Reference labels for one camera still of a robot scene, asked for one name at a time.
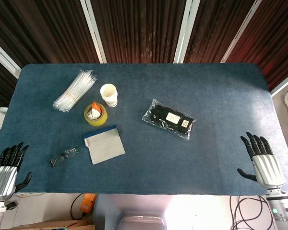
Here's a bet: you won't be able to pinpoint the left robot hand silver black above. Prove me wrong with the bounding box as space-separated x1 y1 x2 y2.
0 142 33 199

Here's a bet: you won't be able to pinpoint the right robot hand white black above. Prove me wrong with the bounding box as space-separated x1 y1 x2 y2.
237 131 287 190

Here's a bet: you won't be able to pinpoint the black-framed eyeglasses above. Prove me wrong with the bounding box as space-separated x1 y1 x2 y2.
50 147 81 168

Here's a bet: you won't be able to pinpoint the blue glasses case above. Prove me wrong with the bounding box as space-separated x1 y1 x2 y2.
83 125 126 165

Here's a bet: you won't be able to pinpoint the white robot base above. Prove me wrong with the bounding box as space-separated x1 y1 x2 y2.
117 214 168 230

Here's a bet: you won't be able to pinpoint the brown cardboard box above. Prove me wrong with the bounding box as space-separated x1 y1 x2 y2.
4 218 96 230

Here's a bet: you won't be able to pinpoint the orange device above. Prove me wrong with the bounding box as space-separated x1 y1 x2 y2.
80 193 98 214

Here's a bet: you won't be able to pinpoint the yellow tape roll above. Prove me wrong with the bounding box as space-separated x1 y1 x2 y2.
84 103 108 126

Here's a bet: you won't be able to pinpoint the orange white crumpled wrapper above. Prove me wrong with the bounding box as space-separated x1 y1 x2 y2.
88 101 103 120

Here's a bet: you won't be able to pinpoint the black gloves in plastic bag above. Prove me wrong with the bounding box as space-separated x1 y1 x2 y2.
142 98 198 141

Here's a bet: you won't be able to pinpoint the bundle of clear wrapped straws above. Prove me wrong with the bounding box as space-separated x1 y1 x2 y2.
52 69 97 113

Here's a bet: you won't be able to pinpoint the blue table cloth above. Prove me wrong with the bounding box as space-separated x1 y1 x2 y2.
0 63 288 196

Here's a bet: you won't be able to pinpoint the white paper cup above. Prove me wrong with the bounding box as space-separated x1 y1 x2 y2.
100 83 118 108

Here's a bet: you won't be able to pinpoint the dark brown curtain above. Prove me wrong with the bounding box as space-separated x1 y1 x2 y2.
91 0 187 64
184 0 255 64
227 0 288 89
0 0 100 72

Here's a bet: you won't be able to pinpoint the white cord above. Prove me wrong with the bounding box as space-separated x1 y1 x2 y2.
15 192 47 198

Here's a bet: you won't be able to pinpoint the black cable tangle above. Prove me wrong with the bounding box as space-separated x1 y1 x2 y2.
229 195 275 230

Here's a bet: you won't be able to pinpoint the white frame post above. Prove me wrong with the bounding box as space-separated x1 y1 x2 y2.
220 0 264 63
80 0 108 64
270 69 288 98
174 0 201 64
0 35 22 79

